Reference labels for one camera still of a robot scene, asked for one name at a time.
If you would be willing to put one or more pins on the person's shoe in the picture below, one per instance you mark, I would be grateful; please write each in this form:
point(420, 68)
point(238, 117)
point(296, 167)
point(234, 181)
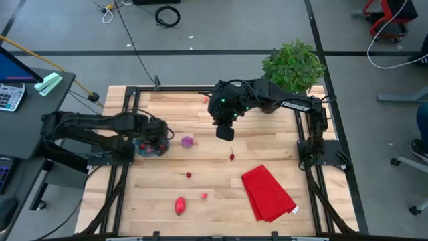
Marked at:
point(419, 149)

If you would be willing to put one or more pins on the black ball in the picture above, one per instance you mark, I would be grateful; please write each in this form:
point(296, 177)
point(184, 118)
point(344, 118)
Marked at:
point(93, 97)

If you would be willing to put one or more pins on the mint green stapler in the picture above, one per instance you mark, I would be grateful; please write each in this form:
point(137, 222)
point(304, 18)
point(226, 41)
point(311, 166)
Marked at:
point(48, 83)

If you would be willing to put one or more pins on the person's leg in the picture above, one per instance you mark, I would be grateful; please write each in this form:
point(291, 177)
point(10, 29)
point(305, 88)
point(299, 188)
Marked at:
point(423, 120)

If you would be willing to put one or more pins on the red black cart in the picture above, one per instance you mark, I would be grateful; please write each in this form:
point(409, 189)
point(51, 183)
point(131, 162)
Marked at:
point(389, 16)

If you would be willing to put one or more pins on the computer monitor blue screen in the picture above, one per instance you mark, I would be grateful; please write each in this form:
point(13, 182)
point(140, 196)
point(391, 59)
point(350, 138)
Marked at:
point(15, 68)

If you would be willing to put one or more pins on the green leafy potted plant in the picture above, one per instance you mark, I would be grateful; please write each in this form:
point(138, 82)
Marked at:
point(292, 65)

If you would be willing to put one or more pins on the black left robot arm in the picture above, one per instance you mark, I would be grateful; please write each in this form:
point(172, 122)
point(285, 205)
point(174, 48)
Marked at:
point(83, 125)

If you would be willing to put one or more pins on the black striped shoe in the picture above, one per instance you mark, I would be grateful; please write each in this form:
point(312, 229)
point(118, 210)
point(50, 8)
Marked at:
point(421, 57)

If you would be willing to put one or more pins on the black keyboard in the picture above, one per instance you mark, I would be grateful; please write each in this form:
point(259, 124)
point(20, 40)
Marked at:
point(4, 174)

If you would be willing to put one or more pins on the pink scaly lychee fruit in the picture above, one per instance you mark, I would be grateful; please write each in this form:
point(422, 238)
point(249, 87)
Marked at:
point(180, 205)

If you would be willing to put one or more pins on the white cloth tag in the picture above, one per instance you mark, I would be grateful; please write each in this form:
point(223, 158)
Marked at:
point(295, 210)

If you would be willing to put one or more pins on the grey desk calculator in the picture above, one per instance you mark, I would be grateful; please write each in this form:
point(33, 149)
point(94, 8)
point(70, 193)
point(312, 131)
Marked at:
point(10, 97)

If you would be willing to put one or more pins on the dark grey desk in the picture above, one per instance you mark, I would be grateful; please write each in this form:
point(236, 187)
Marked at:
point(23, 130)

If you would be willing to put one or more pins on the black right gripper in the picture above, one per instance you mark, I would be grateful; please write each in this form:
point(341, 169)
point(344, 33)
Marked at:
point(224, 132)

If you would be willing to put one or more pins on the grey desk leg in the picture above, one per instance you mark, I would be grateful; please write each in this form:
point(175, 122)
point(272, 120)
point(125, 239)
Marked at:
point(401, 97)

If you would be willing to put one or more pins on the black aluminium table frame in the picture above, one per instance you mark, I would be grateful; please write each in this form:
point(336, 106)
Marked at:
point(174, 89)

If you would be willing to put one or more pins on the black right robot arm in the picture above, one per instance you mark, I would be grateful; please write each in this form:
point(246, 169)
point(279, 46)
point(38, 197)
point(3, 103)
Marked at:
point(294, 105)

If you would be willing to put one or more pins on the red folded cloth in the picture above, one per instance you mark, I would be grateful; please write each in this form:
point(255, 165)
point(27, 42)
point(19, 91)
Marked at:
point(267, 194)

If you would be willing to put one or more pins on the teal plastic tupperware tub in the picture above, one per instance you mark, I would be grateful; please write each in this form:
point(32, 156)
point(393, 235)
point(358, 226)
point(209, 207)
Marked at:
point(142, 152)

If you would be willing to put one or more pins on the silver camera mount bar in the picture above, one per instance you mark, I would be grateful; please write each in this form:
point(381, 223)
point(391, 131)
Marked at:
point(214, 238)

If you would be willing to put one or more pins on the purple white striped onion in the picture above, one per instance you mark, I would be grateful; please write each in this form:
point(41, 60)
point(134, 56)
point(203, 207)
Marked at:
point(187, 141)

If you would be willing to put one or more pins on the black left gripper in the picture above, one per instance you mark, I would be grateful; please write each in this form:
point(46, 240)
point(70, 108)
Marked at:
point(155, 129)

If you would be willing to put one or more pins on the office chair base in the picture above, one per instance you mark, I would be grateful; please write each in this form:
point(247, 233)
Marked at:
point(413, 164)

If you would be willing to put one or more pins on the black computer mouse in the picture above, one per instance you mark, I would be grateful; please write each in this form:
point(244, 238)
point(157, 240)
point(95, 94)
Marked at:
point(6, 212)

